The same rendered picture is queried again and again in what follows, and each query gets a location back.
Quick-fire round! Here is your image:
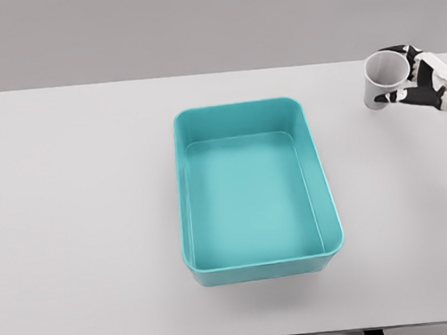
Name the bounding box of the white paper cup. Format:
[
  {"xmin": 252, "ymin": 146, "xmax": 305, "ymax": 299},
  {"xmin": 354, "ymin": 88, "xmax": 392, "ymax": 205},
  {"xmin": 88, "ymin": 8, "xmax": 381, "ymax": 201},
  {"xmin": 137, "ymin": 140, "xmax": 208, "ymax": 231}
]
[{"xmin": 359, "ymin": 48, "xmax": 416, "ymax": 112}]

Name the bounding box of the teal rectangular plastic basket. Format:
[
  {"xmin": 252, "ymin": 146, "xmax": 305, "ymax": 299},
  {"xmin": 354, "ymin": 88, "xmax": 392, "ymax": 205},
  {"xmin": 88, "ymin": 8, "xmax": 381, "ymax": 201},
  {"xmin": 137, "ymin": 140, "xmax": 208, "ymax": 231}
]
[{"xmin": 169, "ymin": 92, "xmax": 349, "ymax": 290}]

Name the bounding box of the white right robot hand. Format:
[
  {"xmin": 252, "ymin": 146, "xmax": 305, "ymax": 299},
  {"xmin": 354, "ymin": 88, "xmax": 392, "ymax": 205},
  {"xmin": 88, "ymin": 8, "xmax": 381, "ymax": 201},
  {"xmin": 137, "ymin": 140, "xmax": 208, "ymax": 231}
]
[{"xmin": 369, "ymin": 41, "xmax": 447, "ymax": 127}]

